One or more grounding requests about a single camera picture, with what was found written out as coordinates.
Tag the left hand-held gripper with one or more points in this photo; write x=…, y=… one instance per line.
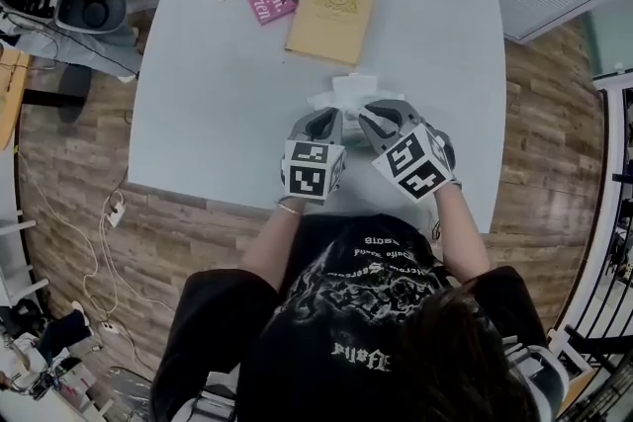
x=309, y=173

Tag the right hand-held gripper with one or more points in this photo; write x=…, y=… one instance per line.
x=415, y=160

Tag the white wet wipe pack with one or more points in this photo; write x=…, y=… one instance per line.
x=352, y=96

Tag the person's left forearm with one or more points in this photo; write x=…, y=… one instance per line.
x=269, y=239

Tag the person's right forearm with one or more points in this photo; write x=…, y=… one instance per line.
x=460, y=232

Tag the tan book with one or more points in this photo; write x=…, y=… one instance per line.
x=332, y=15

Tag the person's black printed t-shirt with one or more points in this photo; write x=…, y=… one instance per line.
x=222, y=311

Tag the white power adapter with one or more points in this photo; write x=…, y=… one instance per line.
x=115, y=210

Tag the black metal rack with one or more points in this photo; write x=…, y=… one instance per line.
x=618, y=212

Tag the white grey chair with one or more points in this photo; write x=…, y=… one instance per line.
x=541, y=375

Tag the black stand base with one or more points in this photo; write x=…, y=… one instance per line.
x=71, y=89

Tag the white power strip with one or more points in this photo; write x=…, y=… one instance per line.
x=110, y=327

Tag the grey round bin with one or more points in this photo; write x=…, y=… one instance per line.
x=91, y=2

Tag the light wooden board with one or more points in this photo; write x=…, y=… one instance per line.
x=11, y=94

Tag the white shelf frame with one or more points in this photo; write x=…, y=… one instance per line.
x=20, y=257

